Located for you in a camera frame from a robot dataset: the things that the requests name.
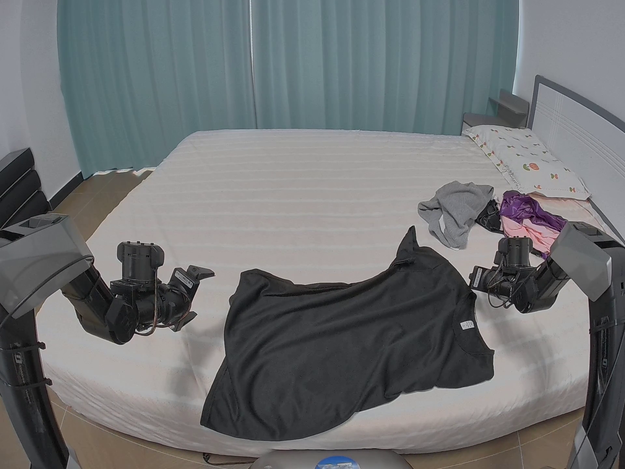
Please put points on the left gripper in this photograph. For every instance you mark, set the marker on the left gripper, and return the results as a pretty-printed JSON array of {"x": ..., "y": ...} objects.
[{"x": 176, "y": 301}]

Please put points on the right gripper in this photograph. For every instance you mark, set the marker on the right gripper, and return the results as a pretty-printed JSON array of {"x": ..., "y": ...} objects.
[{"x": 481, "y": 286}]

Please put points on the black T-shirt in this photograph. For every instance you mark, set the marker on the black T-shirt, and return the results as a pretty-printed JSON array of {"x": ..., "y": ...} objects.
[{"x": 342, "y": 350}]

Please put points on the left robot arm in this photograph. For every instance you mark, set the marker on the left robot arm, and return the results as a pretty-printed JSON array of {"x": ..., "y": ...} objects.
[{"x": 44, "y": 257}]

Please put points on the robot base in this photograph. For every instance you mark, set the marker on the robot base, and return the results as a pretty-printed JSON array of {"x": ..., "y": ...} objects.
[{"x": 327, "y": 461}]

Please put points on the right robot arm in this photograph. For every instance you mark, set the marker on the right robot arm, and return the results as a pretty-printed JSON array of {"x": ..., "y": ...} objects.
[{"x": 586, "y": 262}]

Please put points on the bed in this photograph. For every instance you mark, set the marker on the bed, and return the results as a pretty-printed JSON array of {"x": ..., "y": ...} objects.
[{"x": 317, "y": 188}]

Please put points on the small black garment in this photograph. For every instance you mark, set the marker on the small black garment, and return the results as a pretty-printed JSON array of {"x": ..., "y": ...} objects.
[{"x": 488, "y": 218}]

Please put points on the pink garment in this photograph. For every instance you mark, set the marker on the pink garment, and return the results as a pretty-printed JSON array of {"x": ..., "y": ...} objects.
[{"x": 525, "y": 232}]

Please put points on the grey garment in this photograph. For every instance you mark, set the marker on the grey garment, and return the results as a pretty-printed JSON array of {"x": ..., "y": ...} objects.
[{"x": 456, "y": 213}]

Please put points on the purple garment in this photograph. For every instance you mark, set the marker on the purple garment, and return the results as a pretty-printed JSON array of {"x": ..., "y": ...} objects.
[{"x": 530, "y": 210}]

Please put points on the white printed pillow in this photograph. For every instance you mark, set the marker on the white printed pillow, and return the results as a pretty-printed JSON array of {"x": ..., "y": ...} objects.
[{"x": 525, "y": 159}]

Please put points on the grey bedside table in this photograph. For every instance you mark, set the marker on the grey bedside table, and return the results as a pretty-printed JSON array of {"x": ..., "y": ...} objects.
[{"x": 508, "y": 108}]

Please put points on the black chest of drawers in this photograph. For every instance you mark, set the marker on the black chest of drawers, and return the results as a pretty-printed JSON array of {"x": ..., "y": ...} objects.
[{"x": 19, "y": 188}]

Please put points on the blue-green curtain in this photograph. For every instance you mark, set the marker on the blue-green curtain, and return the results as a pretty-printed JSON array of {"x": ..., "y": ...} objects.
[
  {"x": 156, "y": 66},
  {"x": 381, "y": 47}
]

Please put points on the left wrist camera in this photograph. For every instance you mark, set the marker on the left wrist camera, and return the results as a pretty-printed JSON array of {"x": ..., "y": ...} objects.
[{"x": 184, "y": 322}]

